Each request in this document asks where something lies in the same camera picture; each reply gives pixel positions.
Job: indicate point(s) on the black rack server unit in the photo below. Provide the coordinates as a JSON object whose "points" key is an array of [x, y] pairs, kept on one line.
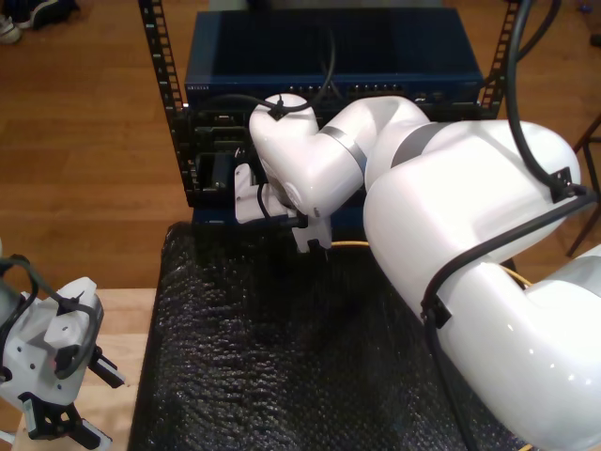
{"points": [[211, 131]]}

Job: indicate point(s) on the wooden leg chair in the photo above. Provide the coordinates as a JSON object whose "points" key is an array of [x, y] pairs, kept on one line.
{"points": [[587, 136]]}

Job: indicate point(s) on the blue network switch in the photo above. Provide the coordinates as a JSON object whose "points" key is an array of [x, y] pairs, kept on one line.
{"points": [[399, 47]]}

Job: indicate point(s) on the blue base box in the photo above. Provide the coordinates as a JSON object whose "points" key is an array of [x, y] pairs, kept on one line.
{"points": [[211, 216]]}

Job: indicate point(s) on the dark shoe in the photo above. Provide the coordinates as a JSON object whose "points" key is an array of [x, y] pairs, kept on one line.
{"points": [[47, 11]]}

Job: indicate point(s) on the black rack shelf tray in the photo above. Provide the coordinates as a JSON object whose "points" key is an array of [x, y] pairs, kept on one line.
{"points": [[206, 174]]}

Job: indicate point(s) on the white sneaker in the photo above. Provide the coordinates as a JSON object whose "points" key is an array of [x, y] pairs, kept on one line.
{"points": [[8, 30]]}

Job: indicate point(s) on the black bubble wrap mat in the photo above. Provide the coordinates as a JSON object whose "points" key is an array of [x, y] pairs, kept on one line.
{"points": [[282, 376]]}

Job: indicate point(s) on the black metal equipment rack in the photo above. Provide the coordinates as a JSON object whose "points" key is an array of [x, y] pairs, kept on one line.
{"points": [[159, 56]]}

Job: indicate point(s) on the small blue object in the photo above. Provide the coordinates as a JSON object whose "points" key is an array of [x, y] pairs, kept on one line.
{"points": [[584, 7]]}

